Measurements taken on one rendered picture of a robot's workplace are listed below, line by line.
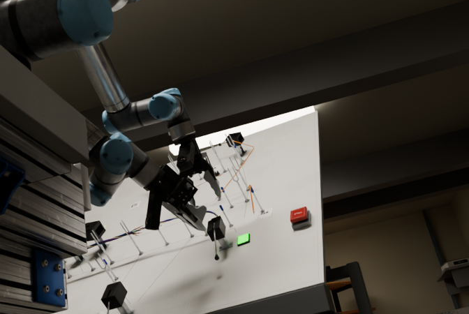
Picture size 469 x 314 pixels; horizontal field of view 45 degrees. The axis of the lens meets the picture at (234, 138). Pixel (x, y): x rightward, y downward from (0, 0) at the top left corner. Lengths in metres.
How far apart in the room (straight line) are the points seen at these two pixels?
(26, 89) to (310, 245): 1.04
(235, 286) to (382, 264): 7.42
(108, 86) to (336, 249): 7.63
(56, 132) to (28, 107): 0.06
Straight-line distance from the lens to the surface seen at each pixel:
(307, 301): 1.47
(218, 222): 1.71
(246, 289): 1.57
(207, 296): 1.62
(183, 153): 1.69
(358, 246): 9.00
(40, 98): 0.76
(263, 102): 3.69
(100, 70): 1.57
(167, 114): 1.61
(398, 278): 8.94
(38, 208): 0.94
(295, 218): 1.67
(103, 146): 1.32
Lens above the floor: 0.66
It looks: 24 degrees up
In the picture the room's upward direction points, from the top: 12 degrees counter-clockwise
